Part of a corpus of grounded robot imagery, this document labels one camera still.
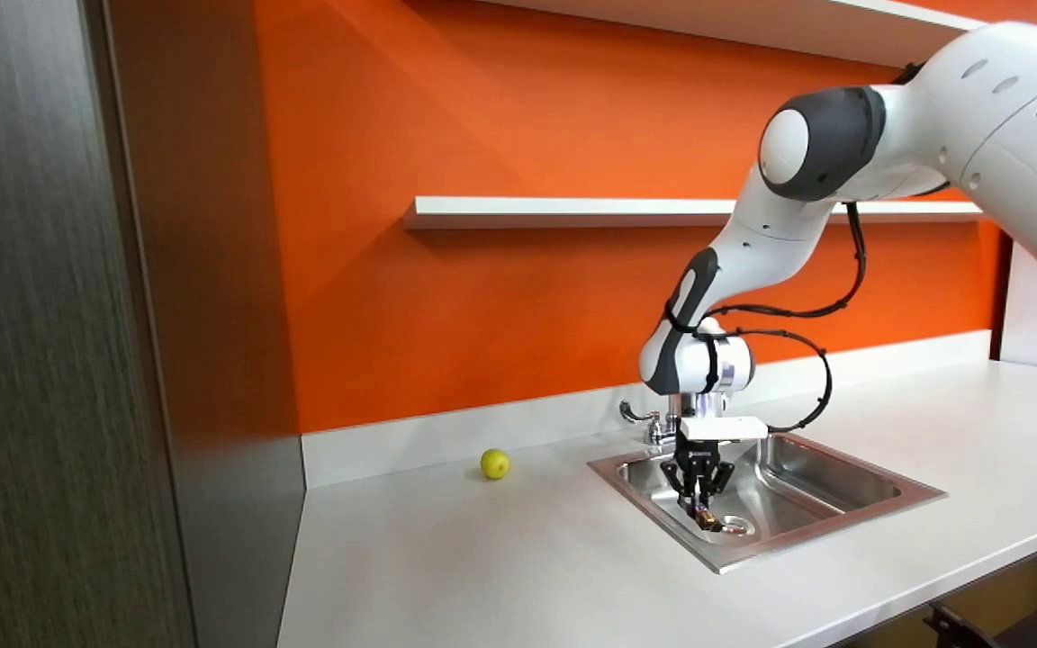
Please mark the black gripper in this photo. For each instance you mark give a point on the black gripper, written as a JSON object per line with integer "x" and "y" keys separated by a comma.
{"x": 702, "y": 462}

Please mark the yellow-green ball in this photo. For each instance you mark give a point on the yellow-green ball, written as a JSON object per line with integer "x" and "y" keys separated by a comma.
{"x": 495, "y": 467}

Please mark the stainless steel sink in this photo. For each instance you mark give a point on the stainless steel sink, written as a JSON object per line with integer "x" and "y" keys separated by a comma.
{"x": 819, "y": 492}

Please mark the chrome faucet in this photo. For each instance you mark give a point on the chrome faucet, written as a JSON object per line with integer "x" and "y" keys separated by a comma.
{"x": 652, "y": 430}

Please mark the dark wood-grain cabinet panel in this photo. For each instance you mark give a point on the dark wood-grain cabinet panel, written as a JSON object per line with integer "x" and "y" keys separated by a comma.
{"x": 89, "y": 363}

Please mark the black chair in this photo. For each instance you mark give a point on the black chair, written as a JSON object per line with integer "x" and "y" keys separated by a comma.
{"x": 1026, "y": 633}

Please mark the white high wall shelf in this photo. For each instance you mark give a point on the white high wall shelf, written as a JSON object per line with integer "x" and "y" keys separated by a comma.
{"x": 855, "y": 29}

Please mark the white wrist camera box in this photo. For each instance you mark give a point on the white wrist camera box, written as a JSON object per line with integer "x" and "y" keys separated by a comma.
{"x": 723, "y": 430}

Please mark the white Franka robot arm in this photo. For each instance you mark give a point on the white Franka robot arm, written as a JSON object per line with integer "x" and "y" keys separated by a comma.
{"x": 974, "y": 120}

